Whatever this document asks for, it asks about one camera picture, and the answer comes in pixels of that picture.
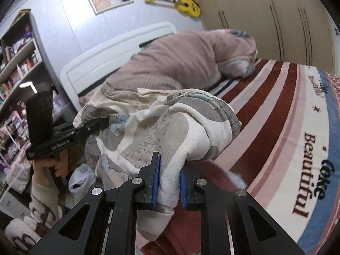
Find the cluttered bookshelf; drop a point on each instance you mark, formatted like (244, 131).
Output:
(24, 49)

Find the beige wooden wardrobe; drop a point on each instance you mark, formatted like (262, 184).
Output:
(252, 18)

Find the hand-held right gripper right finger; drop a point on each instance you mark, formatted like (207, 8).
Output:
(183, 191)

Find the cream cartoon print pants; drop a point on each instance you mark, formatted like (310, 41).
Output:
(159, 127)

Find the pile of clothes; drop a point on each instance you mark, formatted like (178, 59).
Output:
(183, 233)

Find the person's left forearm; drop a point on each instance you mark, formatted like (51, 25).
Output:
(45, 204)

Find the white headboard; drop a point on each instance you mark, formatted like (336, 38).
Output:
(106, 55)

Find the yellow guitar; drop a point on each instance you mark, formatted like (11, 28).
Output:
(186, 5)

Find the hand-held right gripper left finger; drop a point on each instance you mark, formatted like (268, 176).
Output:
(156, 180)

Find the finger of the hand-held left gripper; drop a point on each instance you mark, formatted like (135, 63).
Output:
(90, 127)

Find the pink quilt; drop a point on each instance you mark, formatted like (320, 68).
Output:
(180, 58)

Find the white plastic bag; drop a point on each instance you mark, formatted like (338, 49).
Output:
(82, 175)

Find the person's left hand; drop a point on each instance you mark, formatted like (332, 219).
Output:
(39, 170)

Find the person's patterned fleece top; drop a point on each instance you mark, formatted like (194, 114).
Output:
(21, 239)

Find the printed striped bed blanket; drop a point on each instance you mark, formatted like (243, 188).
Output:
(279, 138)

